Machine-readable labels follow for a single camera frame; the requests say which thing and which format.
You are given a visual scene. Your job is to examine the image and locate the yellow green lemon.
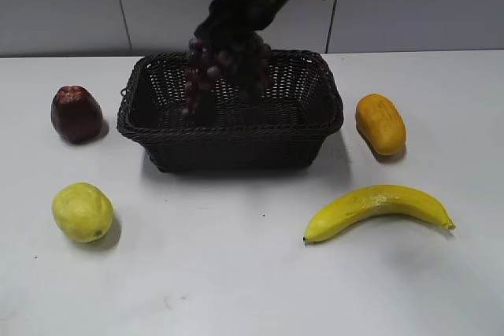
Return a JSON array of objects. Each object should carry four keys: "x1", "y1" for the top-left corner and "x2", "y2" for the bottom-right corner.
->
[{"x1": 51, "y1": 183, "x2": 114, "y2": 243}]

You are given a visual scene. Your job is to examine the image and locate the yellow banana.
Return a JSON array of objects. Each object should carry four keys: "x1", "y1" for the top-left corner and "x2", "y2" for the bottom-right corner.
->
[{"x1": 303, "y1": 185, "x2": 456, "y2": 244}]

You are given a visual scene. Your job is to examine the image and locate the black woven basket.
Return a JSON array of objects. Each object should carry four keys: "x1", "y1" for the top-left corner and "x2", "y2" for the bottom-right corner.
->
[{"x1": 117, "y1": 50, "x2": 343, "y2": 172}]

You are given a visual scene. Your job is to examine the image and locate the orange mango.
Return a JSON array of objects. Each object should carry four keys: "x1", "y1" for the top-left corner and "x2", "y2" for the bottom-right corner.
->
[{"x1": 355, "y1": 94, "x2": 406, "y2": 157}]

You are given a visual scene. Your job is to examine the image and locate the purple grape bunch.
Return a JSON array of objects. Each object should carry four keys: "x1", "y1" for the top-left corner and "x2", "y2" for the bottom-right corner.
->
[{"x1": 183, "y1": 32, "x2": 272, "y2": 125}]

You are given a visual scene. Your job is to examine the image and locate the dark red wax apple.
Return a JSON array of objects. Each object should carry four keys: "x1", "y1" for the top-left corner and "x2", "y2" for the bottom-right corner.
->
[{"x1": 50, "y1": 86, "x2": 103, "y2": 144}]

